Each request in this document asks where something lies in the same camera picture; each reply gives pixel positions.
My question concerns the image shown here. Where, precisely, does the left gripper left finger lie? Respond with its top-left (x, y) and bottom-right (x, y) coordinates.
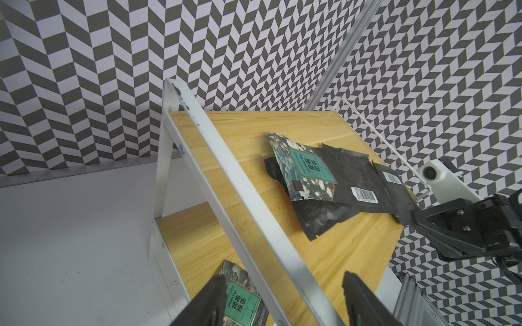
top-left (170, 274), bottom-right (227, 326)

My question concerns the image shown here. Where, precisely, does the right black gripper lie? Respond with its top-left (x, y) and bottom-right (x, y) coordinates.
top-left (410, 193), bottom-right (521, 262)

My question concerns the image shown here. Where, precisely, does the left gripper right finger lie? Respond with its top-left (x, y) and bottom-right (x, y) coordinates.
top-left (343, 271), bottom-right (402, 326)

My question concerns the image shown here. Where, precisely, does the black tea bag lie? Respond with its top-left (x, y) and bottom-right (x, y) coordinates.
top-left (264, 156), bottom-right (360, 242)
top-left (372, 162), bottom-right (419, 225)
top-left (322, 144), bottom-right (396, 214)

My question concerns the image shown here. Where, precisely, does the green floral tea bag top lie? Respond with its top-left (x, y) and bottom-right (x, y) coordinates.
top-left (266, 133), bottom-right (337, 202)

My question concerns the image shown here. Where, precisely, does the green floral tea bag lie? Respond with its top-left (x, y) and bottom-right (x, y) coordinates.
top-left (266, 133), bottom-right (337, 202)
top-left (218, 260), bottom-right (269, 326)

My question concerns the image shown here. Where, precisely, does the green floral tea bag lower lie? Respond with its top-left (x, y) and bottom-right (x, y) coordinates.
top-left (218, 260), bottom-right (269, 326)

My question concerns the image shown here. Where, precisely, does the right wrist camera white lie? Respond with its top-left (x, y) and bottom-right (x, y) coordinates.
top-left (417, 158), bottom-right (482, 204)

